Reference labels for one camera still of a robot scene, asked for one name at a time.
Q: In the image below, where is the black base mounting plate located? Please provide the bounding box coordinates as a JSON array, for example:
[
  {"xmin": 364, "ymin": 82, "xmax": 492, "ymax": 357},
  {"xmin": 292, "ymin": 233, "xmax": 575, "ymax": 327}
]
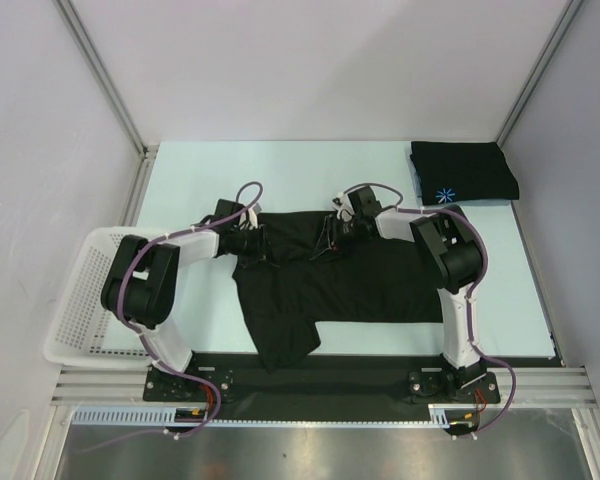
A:
[{"xmin": 142, "ymin": 353, "xmax": 501, "ymax": 423}]

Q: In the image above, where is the left vertical aluminium post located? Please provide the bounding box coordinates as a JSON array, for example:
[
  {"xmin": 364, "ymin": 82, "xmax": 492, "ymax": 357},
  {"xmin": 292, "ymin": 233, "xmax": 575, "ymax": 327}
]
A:
[{"xmin": 54, "ymin": 0, "xmax": 149, "ymax": 156}]

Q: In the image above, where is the right vertical aluminium post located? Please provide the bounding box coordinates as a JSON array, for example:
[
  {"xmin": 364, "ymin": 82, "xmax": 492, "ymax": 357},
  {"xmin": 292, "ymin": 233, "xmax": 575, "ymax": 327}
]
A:
[{"xmin": 495, "ymin": 0, "xmax": 587, "ymax": 148}]

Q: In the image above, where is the vertical aluminium post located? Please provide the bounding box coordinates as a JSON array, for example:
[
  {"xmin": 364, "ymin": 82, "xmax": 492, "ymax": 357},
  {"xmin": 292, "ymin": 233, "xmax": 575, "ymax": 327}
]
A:
[
  {"xmin": 495, "ymin": 0, "xmax": 587, "ymax": 148},
  {"xmin": 54, "ymin": 0, "xmax": 149, "ymax": 156}
]

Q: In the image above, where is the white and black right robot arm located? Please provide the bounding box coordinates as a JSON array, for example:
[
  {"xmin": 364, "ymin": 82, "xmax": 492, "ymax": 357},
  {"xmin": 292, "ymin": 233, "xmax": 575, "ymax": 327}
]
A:
[{"xmin": 323, "ymin": 183, "xmax": 488, "ymax": 401}]

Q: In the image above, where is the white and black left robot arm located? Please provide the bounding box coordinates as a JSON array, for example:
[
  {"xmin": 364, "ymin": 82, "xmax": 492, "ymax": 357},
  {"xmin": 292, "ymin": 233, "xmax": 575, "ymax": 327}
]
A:
[{"xmin": 100, "ymin": 200, "xmax": 264, "ymax": 400}]

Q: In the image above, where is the white slotted cable duct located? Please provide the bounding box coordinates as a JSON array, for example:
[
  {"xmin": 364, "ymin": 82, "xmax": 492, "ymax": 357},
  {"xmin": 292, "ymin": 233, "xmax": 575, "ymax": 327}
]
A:
[{"xmin": 73, "ymin": 405, "xmax": 477, "ymax": 428}]

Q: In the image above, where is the white plastic basket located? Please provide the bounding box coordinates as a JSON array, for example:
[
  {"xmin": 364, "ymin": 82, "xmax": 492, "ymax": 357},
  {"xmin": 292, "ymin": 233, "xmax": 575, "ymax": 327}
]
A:
[{"xmin": 43, "ymin": 226, "xmax": 162, "ymax": 370}]

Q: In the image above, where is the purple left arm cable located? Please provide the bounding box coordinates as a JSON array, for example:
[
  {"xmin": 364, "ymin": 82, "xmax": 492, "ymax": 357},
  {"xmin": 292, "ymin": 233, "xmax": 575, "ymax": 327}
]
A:
[{"xmin": 77, "ymin": 180, "xmax": 265, "ymax": 446}]

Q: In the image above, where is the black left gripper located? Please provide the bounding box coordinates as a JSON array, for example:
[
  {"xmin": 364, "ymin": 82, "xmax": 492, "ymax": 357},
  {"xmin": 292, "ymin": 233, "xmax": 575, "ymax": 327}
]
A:
[{"xmin": 229, "ymin": 224, "xmax": 278, "ymax": 269}]

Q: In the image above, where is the aluminium frame rail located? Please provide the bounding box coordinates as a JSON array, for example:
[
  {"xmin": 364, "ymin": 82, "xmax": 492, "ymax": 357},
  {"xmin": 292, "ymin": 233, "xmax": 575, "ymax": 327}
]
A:
[{"xmin": 52, "ymin": 367, "xmax": 597, "ymax": 408}]

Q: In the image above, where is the folded black t shirt with logo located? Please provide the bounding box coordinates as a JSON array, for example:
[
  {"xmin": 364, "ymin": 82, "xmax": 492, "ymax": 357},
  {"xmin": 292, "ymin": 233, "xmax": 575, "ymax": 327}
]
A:
[{"xmin": 410, "ymin": 141, "xmax": 520, "ymax": 206}]

